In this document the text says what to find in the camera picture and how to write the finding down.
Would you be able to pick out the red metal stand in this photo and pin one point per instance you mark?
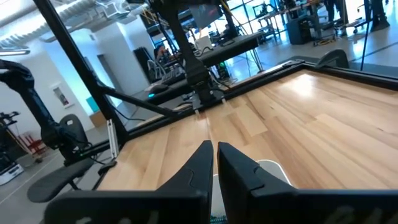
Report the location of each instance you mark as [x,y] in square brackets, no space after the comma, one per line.
[31,144]

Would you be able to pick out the teal board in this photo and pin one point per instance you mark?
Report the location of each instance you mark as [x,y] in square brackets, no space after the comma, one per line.
[92,104]

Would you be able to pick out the white wheeled machine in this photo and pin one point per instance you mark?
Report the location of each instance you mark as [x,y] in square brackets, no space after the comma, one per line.
[9,172]

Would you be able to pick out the black computer green light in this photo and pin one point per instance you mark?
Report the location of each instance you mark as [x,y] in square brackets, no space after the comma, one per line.
[224,71]

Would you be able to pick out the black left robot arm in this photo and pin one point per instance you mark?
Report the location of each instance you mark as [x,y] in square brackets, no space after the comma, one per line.
[196,71]

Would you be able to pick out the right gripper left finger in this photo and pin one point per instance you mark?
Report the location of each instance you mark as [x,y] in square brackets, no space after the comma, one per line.
[186,205]

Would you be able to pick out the computer monitor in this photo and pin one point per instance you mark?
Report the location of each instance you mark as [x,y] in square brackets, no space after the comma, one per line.
[206,15]

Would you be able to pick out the black computer mouse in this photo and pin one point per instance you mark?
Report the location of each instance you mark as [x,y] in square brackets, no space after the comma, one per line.
[159,88]

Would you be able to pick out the black table frame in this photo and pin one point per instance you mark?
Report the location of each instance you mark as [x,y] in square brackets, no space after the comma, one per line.
[83,71]

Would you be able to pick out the black computer tower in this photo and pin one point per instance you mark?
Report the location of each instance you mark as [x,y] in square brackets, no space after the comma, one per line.
[298,31]

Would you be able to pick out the black frame clamp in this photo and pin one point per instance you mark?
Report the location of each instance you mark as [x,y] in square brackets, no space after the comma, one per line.
[334,59]

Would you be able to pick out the cardboard box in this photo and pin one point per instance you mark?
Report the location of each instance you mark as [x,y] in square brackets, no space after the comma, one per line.
[98,119]

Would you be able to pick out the white plastic tray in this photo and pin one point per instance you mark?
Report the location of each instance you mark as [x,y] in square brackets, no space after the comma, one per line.
[273,171]

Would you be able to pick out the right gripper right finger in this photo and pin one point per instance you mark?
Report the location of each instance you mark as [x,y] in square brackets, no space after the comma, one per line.
[248,202]

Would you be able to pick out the silver frame bracket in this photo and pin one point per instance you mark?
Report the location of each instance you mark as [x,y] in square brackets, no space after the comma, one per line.
[112,140]

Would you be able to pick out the ceiling light strip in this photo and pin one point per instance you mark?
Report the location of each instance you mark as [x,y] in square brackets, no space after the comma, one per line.
[14,52]

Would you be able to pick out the framed wall picture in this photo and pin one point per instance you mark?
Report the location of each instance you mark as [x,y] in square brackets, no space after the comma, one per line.
[61,96]

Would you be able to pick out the black office chair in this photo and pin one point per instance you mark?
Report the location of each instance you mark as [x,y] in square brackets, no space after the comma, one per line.
[56,180]

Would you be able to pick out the black desk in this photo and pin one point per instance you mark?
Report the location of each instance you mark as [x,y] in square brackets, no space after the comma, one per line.
[233,46]
[177,91]

